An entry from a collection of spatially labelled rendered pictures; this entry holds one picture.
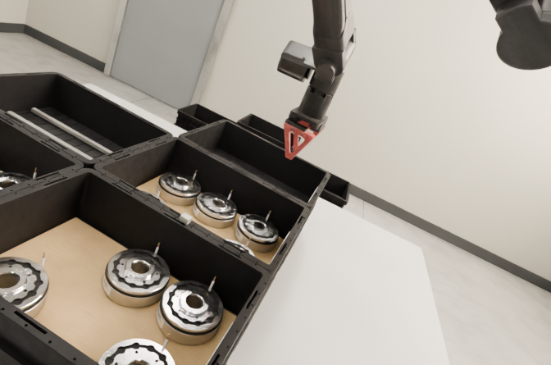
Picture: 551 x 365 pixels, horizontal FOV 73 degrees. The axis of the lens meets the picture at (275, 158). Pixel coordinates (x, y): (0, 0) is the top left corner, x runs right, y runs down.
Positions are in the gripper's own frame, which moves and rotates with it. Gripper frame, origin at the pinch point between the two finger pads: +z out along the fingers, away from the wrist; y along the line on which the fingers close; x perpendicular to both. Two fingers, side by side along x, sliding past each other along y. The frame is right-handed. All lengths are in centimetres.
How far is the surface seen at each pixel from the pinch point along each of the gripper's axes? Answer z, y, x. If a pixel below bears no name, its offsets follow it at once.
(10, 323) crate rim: 14, 53, -12
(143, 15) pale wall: 32, -254, -229
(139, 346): 20.5, 41.8, -2.0
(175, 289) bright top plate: 20.4, 30.3, -4.1
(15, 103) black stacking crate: 20, 6, -70
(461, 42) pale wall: -55, -279, 48
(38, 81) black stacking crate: 15, 0, -70
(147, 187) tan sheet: 23.1, 5.0, -28.0
